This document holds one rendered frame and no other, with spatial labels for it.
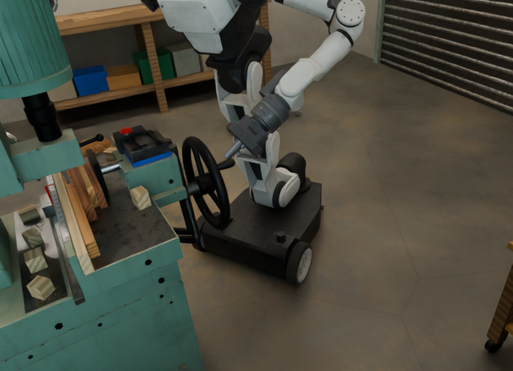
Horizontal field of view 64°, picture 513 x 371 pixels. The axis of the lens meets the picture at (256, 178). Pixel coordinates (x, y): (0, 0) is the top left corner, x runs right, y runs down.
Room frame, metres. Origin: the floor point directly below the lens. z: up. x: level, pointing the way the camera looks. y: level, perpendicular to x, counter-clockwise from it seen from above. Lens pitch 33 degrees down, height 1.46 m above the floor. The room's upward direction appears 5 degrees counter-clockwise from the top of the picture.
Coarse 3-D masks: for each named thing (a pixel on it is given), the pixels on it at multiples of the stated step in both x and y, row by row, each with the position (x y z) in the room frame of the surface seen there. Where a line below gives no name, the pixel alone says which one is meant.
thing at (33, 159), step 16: (16, 144) 0.84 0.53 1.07; (32, 144) 0.83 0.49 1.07; (48, 144) 0.82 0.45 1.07; (64, 144) 0.83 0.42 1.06; (16, 160) 0.78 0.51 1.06; (32, 160) 0.80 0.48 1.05; (48, 160) 0.81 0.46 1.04; (64, 160) 0.83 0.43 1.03; (80, 160) 0.84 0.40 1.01; (32, 176) 0.79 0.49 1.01
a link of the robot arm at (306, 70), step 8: (296, 64) 1.08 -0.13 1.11; (304, 64) 1.08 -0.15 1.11; (312, 64) 1.08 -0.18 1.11; (320, 64) 1.10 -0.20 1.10; (288, 72) 1.07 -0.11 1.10; (296, 72) 1.07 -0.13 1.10; (304, 72) 1.06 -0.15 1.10; (312, 72) 1.06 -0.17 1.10; (320, 72) 1.08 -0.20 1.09; (280, 80) 1.06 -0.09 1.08; (288, 80) 1.05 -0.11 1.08; (296, 80) 1.05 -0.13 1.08; (304, 80) 1.04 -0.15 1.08; (312, 80) 1.06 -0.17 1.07; (280, 88) 1.04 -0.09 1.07; (288, 88) 1.04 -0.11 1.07; (296, 88) 1.03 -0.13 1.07; (304, 88) 1.04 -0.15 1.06; (288, 96) 1.03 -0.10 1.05; (296, 96) 1.04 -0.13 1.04
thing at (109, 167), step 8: (88, 152) 0.92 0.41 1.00; (96, 160) 0.87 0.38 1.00; (120, 160) 0.92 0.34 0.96; (96, 168) 0.85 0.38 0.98; (104, 168) 0.89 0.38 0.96; (112, 168) 0.90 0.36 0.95; (120, 168) 0.91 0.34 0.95; (96, 176) 0.85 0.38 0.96; (104, 184) 0.86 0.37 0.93; (104, 192) 0.85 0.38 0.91
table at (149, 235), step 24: (120, 192) 0.86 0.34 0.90; (168, 192) 0.89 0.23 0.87; (120, 216) 0.76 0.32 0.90; (144, 216) 0.75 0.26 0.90; (96, 240) 0.68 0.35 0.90; (120, 240) 0.68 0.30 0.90; (144, 240) 0.67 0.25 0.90; (168, 240) 0.66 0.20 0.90; (96, 264) 0.61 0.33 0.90; (120, 264) 0.61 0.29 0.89; (144, 264) 0.63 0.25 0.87; (96, 288) 0.59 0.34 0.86
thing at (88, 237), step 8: (72, 184) 0.86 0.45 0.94; (72, 200) 0.79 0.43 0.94; (80, 208) 0.75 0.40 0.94; (80, 216) 0.72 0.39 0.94; (80, 224) 0.69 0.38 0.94; (88, 224) 0.69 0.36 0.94; (88, 232) 0.66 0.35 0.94; (88, 240) 0.64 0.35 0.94; (88, 248) 0.63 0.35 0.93; (96, 248) 0.63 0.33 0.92; (96, 256) 0.63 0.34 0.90
